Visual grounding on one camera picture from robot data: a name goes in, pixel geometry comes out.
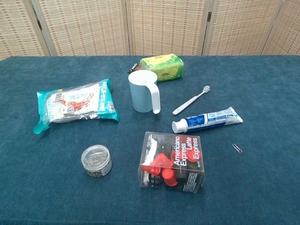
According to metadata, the teal tablecloth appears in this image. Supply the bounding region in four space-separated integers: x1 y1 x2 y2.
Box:
0 55 300 225

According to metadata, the woven folding screen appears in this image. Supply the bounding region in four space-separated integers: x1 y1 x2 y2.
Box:
0 0 300 61

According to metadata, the teal clear food package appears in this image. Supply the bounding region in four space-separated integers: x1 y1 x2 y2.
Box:
32 78 120 135

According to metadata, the green tissue pack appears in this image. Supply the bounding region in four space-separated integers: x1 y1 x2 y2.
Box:
140 53 184 83

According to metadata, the blue and white toothpaste tube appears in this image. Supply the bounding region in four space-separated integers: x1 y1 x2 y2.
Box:
172 106 244 134

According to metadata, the red coffee capsule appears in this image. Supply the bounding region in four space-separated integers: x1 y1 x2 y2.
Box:
152 153 174 170
162 169 178 187

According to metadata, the clear round clip container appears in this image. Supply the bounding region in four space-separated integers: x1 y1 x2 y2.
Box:
81 144 113 178

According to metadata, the light blue plastic mug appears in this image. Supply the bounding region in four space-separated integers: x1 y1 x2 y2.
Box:
127 69 162 115

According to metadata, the small dark red snack packet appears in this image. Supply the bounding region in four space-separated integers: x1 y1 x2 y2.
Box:
127 63 141 73

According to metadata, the clear coffee capsule box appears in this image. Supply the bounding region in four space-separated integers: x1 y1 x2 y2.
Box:
139 131 205 194

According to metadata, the white toothbrush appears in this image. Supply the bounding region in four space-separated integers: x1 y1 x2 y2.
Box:
172 85 211 116

